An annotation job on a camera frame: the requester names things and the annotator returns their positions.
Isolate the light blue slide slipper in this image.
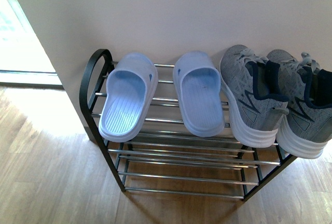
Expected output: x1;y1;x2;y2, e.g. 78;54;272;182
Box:
99;52;158;143

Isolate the black metal shoe rack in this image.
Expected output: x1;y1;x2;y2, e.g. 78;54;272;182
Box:
79;49;295;201

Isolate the grey sneaker with navy lining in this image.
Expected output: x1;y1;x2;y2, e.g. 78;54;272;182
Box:
267;49;331;159

